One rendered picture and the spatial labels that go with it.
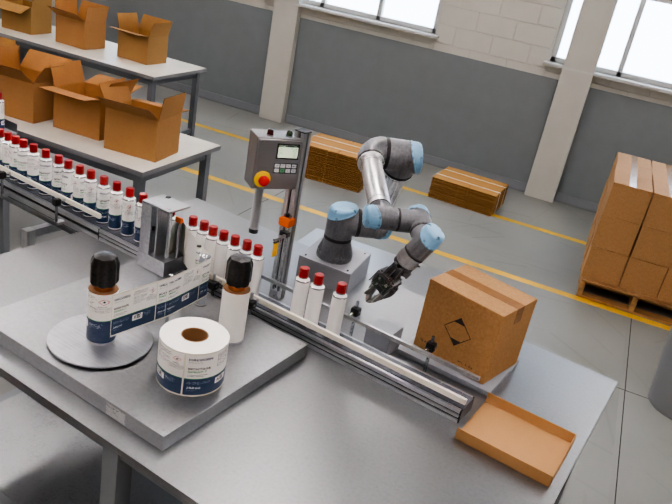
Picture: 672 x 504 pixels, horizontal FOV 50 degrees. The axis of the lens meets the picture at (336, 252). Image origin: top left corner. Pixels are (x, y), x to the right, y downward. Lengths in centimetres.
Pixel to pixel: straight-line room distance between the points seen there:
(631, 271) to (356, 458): 387
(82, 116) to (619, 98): 510
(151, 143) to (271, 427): 242
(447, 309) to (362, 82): 585
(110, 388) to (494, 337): 121
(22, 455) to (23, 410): 26
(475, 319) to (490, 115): 548
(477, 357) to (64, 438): 159
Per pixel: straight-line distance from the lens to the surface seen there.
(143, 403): 209
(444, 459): 218
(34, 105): 471
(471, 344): 249
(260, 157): 249
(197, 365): 207
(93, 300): 223
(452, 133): 792
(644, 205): 551
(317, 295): 245
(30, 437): 303
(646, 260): 563
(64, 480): 284
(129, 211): 299
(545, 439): 241
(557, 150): 765
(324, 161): 669
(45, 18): 756
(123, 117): 427
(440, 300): 251
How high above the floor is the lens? 215
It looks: 24 degrees down
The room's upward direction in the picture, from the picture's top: 11 degrees clockwise
